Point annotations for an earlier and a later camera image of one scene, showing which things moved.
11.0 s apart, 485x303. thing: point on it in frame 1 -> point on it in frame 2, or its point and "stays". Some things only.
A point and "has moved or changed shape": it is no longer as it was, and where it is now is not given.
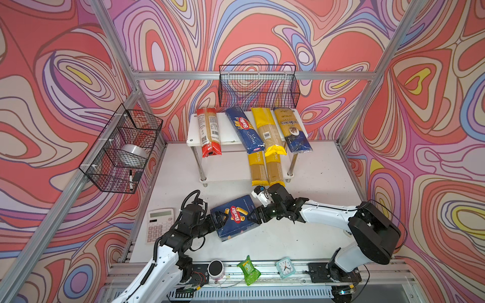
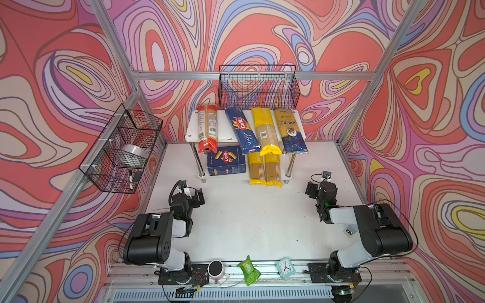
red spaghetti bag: [209, 131] stays
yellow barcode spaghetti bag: [267, 126] has moved or changed shape
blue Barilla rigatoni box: [237, 222] -> [227, 160]
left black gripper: [211, 225] -> [193, 199]
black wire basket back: [258, 86] stays
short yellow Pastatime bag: [259, 173] stays
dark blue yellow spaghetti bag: [295, 137] stays
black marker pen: [131, 180] stays
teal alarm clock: [285, 267] stays
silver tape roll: [133, 155] stays
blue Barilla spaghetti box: [248, 134] has moved or changed shape
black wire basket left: [117, 160] stays
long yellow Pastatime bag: [274, 167] stays
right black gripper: [260, 210] -> [312, 187]
